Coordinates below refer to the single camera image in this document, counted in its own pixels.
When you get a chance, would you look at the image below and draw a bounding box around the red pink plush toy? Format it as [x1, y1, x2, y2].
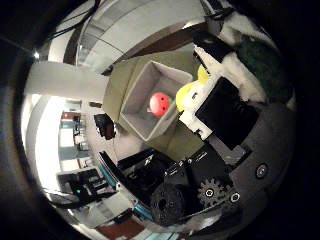
[146, 91, 172, 117]

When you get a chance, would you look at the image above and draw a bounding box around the grey fabric storage box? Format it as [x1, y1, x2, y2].
[118, 60, 194, 142]

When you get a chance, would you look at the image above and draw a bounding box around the olive green table cloth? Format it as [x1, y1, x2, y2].
[102, 43, 208, 162]

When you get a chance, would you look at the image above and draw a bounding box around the black hanging cable bundle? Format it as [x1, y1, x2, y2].
[43, 0, 103, 44]

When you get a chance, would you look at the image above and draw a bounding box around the black office chair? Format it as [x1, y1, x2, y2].
[93, 113, 117, 141]

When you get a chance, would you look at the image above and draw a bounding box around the dark computer workstation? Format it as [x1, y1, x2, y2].
[55, 166, 113, 209]

